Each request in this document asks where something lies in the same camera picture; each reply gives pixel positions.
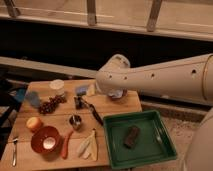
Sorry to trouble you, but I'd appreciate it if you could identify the white candle in bowl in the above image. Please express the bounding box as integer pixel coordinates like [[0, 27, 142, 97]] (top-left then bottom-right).
[[43, 137, 56, 149]]

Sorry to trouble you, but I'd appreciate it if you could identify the metal spoon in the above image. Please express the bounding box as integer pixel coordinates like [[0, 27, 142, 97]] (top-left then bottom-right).
[[12, 137, 18, 167]]

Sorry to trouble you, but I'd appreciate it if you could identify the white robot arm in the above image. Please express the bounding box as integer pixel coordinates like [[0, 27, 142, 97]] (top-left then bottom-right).
[[95, 54, 213, 171]]

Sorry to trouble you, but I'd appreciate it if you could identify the orange carrot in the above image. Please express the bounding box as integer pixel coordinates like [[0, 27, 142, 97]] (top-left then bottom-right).
[[61, 130, 73, 159]]

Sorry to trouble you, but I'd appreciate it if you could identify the red bowl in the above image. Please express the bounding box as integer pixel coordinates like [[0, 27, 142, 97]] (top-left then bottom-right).
[[31, 126, 61, 155]]

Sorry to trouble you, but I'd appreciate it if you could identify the bunch of dark grapes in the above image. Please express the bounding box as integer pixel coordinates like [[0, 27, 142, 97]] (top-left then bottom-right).
[[38, 95, 67, 114]]

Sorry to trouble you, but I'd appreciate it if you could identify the blue plastic cup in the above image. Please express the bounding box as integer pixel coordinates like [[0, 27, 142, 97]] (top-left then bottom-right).
[[25, 91, 41, 108]]

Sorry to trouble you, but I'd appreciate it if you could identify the black chair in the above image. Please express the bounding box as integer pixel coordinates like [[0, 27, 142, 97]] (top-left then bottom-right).
[[0, 78, 27, 159]]

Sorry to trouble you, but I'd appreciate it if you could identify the small metal cup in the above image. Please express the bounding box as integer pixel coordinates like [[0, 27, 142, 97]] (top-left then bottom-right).
[[69, 115, 82, 130]]

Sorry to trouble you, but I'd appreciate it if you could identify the dark purple bowl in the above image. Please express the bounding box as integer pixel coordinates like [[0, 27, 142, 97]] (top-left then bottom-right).
[[107, 90, 127, 100]]

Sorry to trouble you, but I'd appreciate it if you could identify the green plastic tray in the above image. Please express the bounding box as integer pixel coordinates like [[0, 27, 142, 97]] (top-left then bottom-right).
[[103, 110, 177, 169]]

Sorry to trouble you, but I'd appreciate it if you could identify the clear white plastic cup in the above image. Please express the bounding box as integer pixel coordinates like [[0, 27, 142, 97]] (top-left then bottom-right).
[[49, 79, 65, 96]]

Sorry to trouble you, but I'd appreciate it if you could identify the yellow apple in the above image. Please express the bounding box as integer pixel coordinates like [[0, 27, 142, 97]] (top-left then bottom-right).
[[26, 117, 43, 132]]

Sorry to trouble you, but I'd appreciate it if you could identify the crumpled white paper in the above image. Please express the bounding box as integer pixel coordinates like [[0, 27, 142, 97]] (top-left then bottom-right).
[[109, 90, 123, 99]]

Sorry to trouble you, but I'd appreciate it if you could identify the black handled can opener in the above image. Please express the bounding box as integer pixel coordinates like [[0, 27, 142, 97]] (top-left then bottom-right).
[[74, 96, 103, 125]]

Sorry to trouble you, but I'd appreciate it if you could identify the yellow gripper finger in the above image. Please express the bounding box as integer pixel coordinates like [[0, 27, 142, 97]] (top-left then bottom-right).
[[86, 84, 96, 96]]

